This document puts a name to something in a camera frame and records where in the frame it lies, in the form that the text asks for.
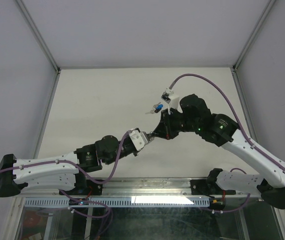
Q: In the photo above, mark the large keyring with yellow grip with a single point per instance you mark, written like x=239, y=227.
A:
x=149, y=137

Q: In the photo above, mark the aluminium frame post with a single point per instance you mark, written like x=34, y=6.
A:
x=21, y=6
x=235, y=69

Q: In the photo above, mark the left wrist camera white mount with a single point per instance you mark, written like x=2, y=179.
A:
x=138, y=138

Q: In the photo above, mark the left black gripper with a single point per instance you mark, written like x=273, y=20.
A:
x=136, y=154

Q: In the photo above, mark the white slotted cable duct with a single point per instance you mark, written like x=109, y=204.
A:
x=120, y=202

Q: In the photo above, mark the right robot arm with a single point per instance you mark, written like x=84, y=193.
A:
x=191, y=115

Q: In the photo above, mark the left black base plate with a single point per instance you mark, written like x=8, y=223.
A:
x=85, y=188

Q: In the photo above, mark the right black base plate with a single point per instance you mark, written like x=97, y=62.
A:
x=201, y=187

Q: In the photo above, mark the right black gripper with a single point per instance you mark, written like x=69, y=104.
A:
x=164, y=129

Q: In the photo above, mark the right aluminium frame post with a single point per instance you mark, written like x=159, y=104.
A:
x=235, y=69

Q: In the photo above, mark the left aluminium frame post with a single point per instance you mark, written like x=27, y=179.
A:
x=21, y=6

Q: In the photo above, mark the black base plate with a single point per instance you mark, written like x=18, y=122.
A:
x=85, y=188
x=201, y=187

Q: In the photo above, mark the aluminium mounting rail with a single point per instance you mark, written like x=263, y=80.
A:
x=124, y=187

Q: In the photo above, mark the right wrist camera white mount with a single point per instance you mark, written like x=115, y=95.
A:
x=171, y=98

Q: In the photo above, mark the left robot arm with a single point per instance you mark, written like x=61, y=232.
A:
x=68, y=171

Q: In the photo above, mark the key bunch with blue fob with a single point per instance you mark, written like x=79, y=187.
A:
x=155, y=109

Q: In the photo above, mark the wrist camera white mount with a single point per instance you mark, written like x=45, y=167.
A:
x=138, y=138
x=171, y=98

